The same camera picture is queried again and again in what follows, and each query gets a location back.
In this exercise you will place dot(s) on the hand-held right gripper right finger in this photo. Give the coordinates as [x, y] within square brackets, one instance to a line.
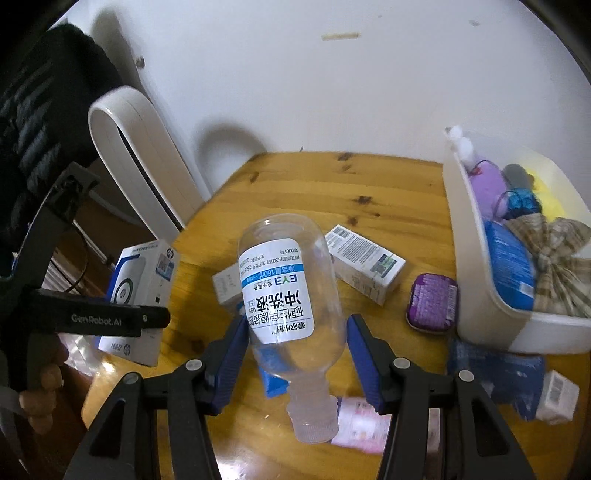
[367, 364]

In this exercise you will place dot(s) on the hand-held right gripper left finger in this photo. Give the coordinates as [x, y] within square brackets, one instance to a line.
[228, 360]

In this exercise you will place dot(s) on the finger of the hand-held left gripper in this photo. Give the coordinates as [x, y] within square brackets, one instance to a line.
[64, 194]
[154, 317]

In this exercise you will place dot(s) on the white blue printer box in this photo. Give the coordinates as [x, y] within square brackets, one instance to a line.
[138, 277]

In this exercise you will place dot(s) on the pink wipes packet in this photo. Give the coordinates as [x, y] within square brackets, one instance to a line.
[364, 424]

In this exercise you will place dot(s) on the clear plastic bottle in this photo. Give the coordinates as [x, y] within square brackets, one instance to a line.
[286, 295]

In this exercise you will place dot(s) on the white grey medicine box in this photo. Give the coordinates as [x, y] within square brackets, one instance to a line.
[364, 263]

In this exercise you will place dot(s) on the white plastic storage bin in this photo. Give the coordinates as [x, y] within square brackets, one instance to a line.
[466, 286]

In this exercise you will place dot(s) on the small white barcode box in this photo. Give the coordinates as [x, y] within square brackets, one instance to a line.
[558, 397]

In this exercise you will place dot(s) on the purple plush toy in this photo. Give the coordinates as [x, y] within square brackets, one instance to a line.
[485, 189]

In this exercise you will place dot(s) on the plaid fabric bow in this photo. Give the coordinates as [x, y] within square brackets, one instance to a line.
[558, 267]

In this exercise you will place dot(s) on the yellow plush toy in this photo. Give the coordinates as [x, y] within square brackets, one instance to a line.
[551, 198]

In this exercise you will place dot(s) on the person's left hand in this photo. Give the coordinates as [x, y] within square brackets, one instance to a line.
[46, 392]

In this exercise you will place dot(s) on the blue tube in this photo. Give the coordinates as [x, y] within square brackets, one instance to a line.
[272, 383]

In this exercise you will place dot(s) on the small white carton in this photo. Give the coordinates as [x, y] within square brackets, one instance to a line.
[227, 286]

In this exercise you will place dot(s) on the purple tin case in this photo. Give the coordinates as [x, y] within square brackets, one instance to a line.
[431, 302]

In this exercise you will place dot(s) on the black padded jacket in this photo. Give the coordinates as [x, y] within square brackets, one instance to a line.
[41, 106]

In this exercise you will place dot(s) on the dark blue tissue packet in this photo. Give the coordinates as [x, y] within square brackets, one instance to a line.
[494, 374]

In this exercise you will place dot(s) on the bright blue packet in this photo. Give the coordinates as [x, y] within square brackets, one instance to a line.
[508, 267]

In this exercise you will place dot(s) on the white fuzzy toy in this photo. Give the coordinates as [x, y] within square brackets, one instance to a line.
[463, 146]

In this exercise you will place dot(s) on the grey fuzzy item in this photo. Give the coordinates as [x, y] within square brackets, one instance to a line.
[515, 174]

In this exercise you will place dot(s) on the tan tape strip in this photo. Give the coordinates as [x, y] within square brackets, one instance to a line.
[341, 36]

